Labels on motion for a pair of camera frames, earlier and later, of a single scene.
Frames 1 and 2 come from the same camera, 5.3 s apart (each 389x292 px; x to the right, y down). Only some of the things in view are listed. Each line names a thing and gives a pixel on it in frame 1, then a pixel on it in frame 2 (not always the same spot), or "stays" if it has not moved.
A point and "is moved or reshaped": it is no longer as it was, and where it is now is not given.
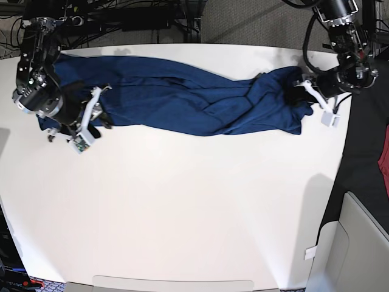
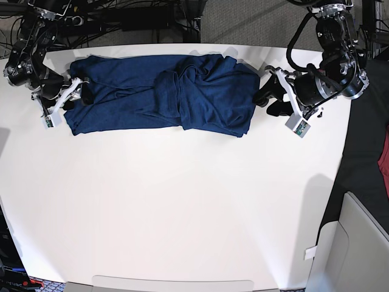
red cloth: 383,163 stays
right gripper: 326,86 → 306,92
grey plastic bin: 352,253 stays
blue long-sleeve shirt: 157,93 is moved or reshaped
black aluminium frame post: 192,20 stays
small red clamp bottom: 36,281 stays
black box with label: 14,276 stays
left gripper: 79,106 → 52,98
